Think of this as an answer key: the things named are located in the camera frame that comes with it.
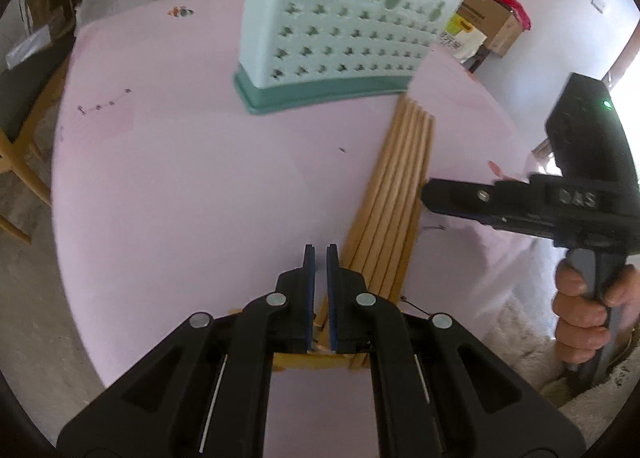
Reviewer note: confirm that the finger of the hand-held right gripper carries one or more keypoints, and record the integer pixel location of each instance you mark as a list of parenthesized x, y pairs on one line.
[(520, 228), (460, 198)]

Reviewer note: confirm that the pink printed tablecloth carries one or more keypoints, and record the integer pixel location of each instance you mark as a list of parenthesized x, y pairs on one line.
[(200, 188)]

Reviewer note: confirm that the large cardboard box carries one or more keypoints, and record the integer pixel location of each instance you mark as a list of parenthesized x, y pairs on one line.
[(492, 27)]

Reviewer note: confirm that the person's right hand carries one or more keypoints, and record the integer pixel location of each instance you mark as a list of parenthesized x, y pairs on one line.
[(575, 318)]

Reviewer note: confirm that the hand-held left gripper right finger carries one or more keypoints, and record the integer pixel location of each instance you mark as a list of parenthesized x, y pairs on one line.
[(333, 298)]

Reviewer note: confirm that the bundle of wooden chopsticks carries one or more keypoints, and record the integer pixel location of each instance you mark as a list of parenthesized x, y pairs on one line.
[(390, 198)]

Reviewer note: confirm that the teal perforated utensil holder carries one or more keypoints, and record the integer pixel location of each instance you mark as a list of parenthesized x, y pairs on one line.
[(310, 93)]

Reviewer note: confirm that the yellow green rice bag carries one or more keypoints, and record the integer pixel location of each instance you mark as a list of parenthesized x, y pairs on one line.
[(460, 40)]

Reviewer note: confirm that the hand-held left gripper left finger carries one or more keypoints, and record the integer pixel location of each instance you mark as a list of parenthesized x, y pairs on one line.
[(309, 298)]

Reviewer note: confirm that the wooden chair with dark seat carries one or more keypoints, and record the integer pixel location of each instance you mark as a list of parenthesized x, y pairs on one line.
[(25, 102)]

